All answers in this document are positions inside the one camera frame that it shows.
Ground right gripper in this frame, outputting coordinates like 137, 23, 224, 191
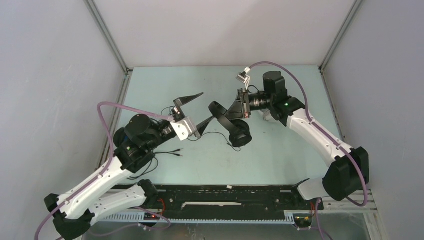
221, 89, 273, 122

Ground white headphones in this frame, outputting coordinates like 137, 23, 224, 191
258, 109, 276, 123

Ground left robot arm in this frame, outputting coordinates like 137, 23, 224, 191
44, 95, 211, 240

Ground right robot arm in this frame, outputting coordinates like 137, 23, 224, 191
208, 70, 369, 209

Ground blue black headphones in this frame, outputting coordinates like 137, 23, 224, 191
112, 127, 132, 148

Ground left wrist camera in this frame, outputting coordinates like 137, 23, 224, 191
170, 116, 201, 141

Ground black cable with two plugs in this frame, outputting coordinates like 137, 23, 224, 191
127, 149, 184, 181

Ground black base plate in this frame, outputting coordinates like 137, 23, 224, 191
141, 184, 324, 221

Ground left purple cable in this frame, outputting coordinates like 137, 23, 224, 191
34, 101, 175, 240

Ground white cable duct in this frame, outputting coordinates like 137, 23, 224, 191
96, 211, 296, 224

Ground aluminium frame rail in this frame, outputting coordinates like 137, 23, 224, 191
82, 0, 133, 150

